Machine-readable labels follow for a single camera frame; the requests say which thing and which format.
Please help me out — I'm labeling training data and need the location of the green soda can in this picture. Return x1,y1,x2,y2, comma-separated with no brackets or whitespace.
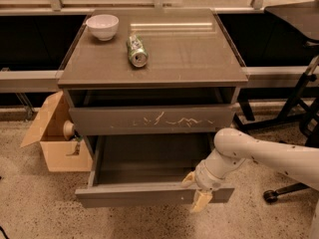
127,35,149,68

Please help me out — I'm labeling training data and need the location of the beige round object in box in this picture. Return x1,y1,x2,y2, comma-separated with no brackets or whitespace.
63,120,75,140

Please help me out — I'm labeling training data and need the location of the grey drawer cabinet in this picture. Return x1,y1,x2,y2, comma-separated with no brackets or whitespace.
58,7,249,142

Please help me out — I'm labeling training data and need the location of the white ceramic bowl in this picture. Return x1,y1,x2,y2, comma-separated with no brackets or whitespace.
86,14,120,41

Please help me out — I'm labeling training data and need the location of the grey top drawer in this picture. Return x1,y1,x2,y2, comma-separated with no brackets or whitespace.
68,95,234,135

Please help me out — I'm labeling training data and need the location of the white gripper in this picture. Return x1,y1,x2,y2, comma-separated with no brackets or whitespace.
181,161,222,213

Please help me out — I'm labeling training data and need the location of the black office chair base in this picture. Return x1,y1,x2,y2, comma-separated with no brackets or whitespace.
263,98,319,203

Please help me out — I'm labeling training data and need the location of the open cardboard box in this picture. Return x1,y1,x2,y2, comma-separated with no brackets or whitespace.
21,91,93,172

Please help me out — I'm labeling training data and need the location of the grey drawer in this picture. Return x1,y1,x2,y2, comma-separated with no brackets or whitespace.
68,95,234,135
75,132,235,209

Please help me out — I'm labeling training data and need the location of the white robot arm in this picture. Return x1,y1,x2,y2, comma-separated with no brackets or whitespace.
181,127,319,212

